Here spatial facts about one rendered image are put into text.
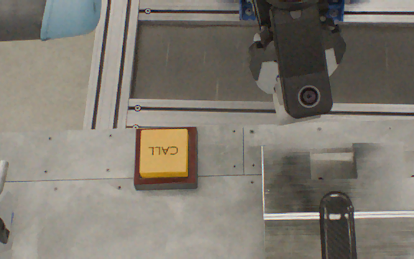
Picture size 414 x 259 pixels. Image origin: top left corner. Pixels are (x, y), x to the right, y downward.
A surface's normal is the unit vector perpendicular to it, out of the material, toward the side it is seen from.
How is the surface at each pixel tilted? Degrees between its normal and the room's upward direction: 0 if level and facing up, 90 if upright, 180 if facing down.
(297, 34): 33
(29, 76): 0
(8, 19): 62
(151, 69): 0
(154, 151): 0
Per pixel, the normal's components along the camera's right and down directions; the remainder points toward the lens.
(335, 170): -0.08, -0.41
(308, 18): 0.04, 0.13
